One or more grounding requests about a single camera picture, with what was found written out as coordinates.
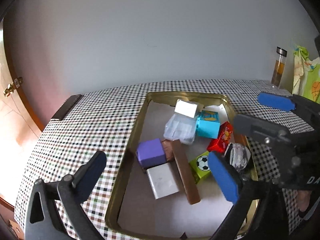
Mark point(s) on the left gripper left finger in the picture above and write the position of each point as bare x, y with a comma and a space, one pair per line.
86, 177

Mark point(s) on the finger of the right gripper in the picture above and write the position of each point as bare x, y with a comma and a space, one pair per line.
260, 130
283, 103

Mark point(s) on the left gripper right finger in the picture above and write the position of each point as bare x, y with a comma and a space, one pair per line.
226, 176

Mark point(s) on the teal building block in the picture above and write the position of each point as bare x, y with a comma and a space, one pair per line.
208, 124

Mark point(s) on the purple cube box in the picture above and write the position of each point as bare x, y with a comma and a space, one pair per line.
150, 153

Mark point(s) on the white oriental club box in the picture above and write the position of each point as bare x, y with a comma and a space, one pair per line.
188, 108

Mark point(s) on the black white patterned pouch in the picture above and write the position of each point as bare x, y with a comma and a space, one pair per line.
237, 155

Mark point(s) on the glass tea bottle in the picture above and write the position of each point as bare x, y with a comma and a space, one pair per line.
279, 67

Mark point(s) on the green football box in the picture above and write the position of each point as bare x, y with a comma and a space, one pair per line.
200, 168

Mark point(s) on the green cartoon cloth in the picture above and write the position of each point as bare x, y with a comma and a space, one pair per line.
306, 82

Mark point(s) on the red snack box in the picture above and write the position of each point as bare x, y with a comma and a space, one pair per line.
220, 144

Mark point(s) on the brown long box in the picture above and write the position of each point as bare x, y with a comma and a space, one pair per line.
186, 176

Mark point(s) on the checkered tablecloth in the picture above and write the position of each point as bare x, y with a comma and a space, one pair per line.
103, 120

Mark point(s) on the gold metal tray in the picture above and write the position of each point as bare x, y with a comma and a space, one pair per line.
133, 209

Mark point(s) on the white small box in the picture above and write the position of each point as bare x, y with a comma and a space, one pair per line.
162, 180

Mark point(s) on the copper brown box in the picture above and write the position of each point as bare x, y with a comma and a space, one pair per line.
166, 144

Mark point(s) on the clear plastic case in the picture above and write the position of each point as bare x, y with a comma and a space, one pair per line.
180, 127

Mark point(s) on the dark flat bar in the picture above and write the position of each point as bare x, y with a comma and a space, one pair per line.
66, 107

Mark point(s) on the wooden door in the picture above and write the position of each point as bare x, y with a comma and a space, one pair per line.
19, 122

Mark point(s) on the brass door knob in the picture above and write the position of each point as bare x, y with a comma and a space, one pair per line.
13, 86

